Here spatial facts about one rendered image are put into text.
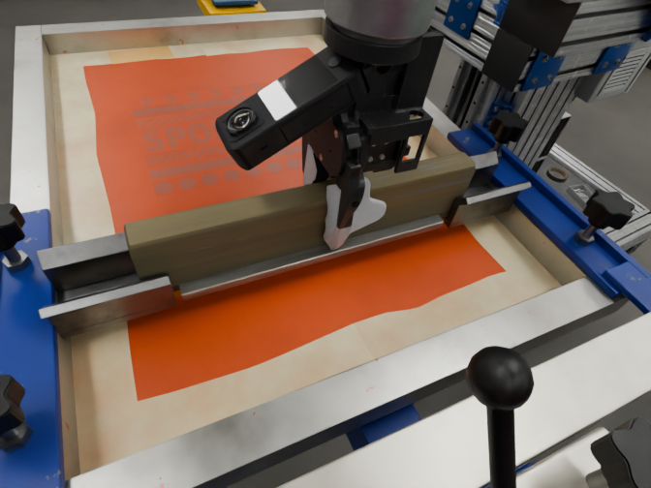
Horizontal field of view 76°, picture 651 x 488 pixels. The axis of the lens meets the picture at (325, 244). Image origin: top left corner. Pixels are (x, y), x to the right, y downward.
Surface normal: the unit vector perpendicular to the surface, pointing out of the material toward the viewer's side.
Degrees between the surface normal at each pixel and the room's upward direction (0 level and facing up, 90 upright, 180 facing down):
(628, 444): 0
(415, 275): 0
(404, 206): 90
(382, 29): 90
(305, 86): 28
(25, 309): 0
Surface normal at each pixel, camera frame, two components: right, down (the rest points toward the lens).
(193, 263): 0.41, 0.71
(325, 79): -0.33, -0.46
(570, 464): 0.11, -0.66
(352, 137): 0.35, -0.07
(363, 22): -0.36, 0.66
